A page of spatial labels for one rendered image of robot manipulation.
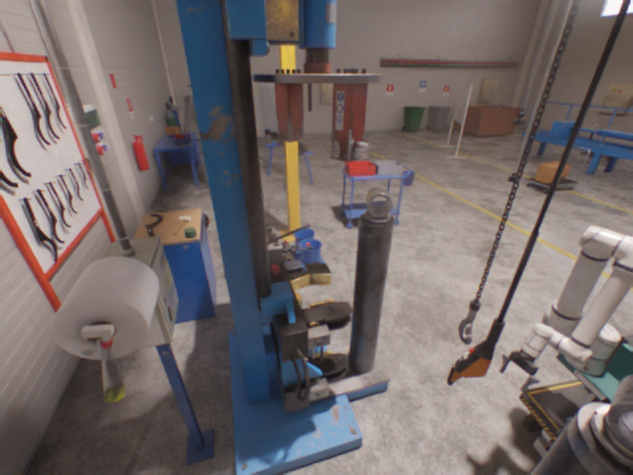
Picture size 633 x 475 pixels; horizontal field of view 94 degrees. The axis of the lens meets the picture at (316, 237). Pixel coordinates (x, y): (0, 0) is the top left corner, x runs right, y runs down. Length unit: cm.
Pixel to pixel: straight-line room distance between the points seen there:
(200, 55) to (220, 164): 42
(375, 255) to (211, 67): 129
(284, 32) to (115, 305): 116
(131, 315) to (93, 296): 12
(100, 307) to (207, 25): 105
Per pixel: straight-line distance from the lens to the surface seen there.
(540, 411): 268
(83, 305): 114
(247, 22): 121
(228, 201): 149
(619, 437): 107
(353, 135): 137
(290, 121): 161
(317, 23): 146
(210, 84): 139
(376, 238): 181
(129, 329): 118
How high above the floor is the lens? 226
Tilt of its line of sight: 29 degrees down
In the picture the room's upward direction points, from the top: straight up
